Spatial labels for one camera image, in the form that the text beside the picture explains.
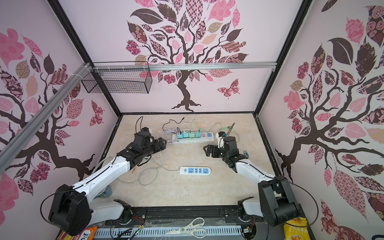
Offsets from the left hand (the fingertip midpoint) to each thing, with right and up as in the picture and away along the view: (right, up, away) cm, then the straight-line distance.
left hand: (162, 145), depth 84 cm
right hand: (+28, -1, +4) cm, 28 cm away
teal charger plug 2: (+13, +5, +13) cm, 19 cm away
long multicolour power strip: (+26, +3, +18) cm, 32 cm away
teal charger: (+21, +5, +16) cm, 26 cm away
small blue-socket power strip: (+19, -16, +3) cm, 25 cm away
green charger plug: (+17, +5, +14) cm, 22 cm away
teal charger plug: (+8, +4, +15) cm, 18 cm away
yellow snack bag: (+66, -36, -18) cm, 77 cm away
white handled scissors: (+18, -38, -15) cm, 45 cm away
